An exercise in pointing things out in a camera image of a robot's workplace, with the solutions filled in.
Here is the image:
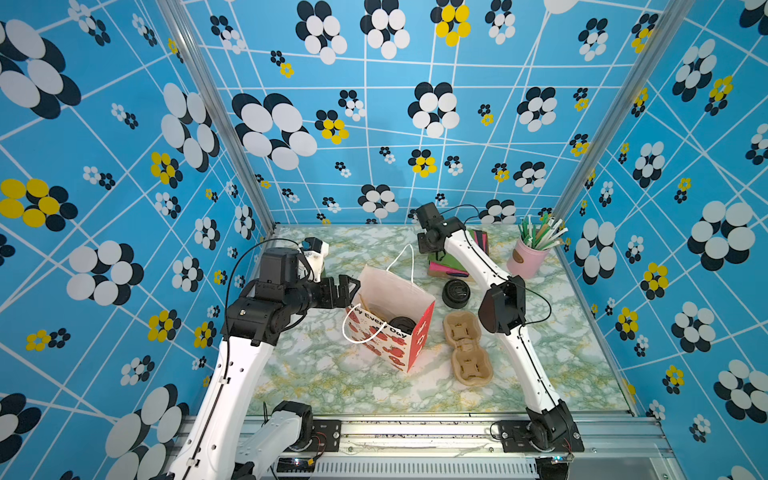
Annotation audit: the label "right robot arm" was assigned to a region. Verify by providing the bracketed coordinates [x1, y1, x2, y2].
[416, 203, 577, 452]

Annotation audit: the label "black cup lid stack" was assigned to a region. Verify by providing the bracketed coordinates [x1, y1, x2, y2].
[442, 279, 471, 310]

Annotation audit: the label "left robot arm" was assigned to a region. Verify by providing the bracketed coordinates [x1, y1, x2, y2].
[165, 247, 360, 479]

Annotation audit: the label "pink straw holder cup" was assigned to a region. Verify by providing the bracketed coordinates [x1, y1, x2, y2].
[507, 239, 548, 280]

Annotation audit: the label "red white paper bag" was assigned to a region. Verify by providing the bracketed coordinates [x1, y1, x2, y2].
[342, 245, 436, 372]

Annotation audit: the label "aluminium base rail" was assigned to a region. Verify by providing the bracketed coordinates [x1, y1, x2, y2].
[161, 413, 661, 480]

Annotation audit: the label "colourful napkin stack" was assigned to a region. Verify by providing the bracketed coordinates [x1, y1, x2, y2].
[427, 229, 489, 279]

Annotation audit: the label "brown pulp cup carrier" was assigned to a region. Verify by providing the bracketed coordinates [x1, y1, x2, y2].
[443, 311, 494, 387]

